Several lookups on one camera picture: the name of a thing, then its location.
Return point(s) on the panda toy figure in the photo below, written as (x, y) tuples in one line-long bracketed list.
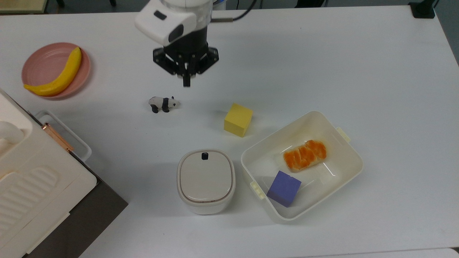
[(161, 104)]

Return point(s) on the yellow toy banana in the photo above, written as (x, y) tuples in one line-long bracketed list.
[(64, 77)]

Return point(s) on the blue foam cube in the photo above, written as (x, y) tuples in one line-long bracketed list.
[(284, 189)]

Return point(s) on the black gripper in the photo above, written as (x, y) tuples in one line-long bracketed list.
[(190, 50)]

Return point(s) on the orange toy bread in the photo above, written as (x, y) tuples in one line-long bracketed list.
[(304, 156)]

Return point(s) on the white trash can with lid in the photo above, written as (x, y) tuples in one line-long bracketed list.
[(206, 179)]

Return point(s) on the white plastic bin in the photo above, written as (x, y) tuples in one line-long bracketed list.
[(344, 168)]

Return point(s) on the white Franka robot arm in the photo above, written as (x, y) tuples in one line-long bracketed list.
[(161, 19)]

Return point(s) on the pink plate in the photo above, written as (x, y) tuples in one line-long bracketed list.
[(43, 64)]

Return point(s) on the yellow foam cube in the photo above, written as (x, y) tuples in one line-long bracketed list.
[(237, 120)]

